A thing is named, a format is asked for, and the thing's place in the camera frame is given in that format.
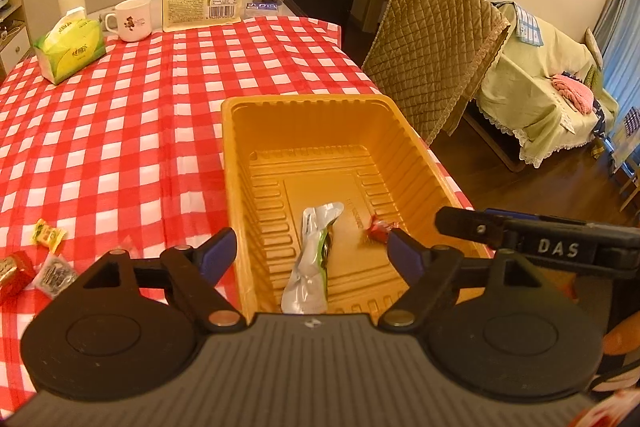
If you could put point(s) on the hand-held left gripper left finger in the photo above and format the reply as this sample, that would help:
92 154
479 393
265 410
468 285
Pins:
217 252

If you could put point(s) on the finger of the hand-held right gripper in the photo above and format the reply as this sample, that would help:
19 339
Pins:
465 227
497 213

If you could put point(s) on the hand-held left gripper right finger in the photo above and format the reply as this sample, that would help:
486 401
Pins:
405 257

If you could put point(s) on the red candy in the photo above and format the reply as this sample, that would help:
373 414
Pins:
377 231

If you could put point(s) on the silver green snack packet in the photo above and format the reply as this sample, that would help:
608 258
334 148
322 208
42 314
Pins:
312 257

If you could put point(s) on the orange plastic tray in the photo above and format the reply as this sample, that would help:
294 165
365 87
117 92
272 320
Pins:
300 132

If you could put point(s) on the grey clear snack packet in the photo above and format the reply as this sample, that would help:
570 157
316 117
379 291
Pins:
55 277

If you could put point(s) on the yellow green candy packet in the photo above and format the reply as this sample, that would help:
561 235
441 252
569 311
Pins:
47 236

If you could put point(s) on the red gold snack packet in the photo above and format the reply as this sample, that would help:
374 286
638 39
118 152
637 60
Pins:
12 277

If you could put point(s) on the person's right hand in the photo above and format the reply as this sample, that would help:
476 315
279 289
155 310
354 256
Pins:
622 337

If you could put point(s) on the sofa with green cover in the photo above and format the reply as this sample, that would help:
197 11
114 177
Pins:
530 97

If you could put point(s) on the pink cloth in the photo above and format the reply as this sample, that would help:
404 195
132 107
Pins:
575 92

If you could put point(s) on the red checked tablecloth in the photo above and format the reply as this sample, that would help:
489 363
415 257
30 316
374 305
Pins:
125 132

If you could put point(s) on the tan quilted chair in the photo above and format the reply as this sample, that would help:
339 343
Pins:
430 47

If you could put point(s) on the blue checked towel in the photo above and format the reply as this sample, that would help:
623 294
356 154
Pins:
527 24

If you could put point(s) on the sofa cushion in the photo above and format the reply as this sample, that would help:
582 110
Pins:
594 47

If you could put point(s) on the window curtain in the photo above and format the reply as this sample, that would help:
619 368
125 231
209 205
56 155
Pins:
622 17

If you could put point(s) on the white mug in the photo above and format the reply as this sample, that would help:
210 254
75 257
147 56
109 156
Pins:
134 21

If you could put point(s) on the blue snack bar packet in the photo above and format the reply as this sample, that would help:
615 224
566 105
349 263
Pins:
262 7

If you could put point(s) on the green tissue pack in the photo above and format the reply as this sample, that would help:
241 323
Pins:
67 49

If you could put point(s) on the wooden shelf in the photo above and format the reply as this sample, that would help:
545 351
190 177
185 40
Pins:
12 47

